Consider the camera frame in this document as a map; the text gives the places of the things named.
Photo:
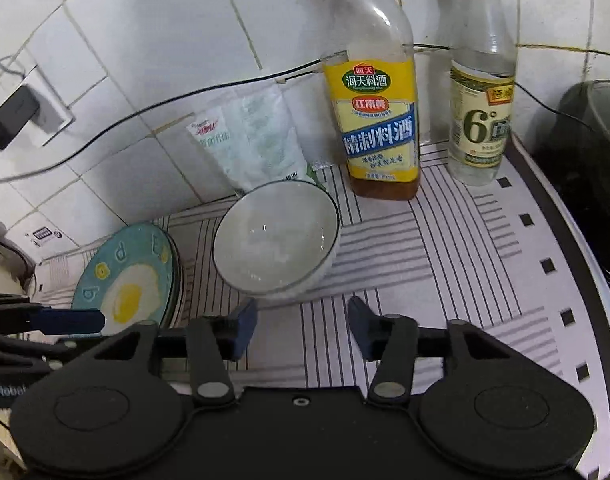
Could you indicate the small clear plastic wrapper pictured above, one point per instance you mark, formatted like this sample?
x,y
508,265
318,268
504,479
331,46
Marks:
x,y
319,166

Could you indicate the white wall socket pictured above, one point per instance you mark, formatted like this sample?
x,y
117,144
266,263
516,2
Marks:
x,y
52,110

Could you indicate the clear white vinegar bottle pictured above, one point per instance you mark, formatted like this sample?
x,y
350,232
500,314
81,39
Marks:
x,y
482,125

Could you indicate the grey metal pot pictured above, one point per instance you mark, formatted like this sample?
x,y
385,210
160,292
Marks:
x,y
5,260

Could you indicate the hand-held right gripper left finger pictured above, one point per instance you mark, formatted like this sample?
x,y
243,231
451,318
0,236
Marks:
x,y
242,332

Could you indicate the black plug charger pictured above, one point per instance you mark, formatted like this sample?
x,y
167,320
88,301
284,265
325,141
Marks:
x,y
12,115

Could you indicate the teal egg print plate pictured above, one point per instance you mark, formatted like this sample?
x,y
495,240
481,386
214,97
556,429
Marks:
x,y
135,260

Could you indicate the black wok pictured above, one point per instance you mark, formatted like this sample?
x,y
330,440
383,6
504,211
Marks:
x,y
585,160

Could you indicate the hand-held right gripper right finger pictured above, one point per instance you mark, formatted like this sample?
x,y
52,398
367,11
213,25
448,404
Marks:
x,y
364,332

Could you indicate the striped patterned table mat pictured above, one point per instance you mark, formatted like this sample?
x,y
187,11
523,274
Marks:
x,y
435,260

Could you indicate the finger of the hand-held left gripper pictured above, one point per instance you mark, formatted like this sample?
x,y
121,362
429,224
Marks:
x,y
25,355
70,321

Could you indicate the white plastic salt bag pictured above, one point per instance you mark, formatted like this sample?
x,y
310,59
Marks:
x,y
255,135

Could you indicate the small white ribbed bowl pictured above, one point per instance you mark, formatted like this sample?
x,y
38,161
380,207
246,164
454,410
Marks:
x,y
277,240

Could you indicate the yellow label cooking wine bottle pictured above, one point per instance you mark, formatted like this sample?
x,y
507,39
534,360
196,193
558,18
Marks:
x,y
375,135

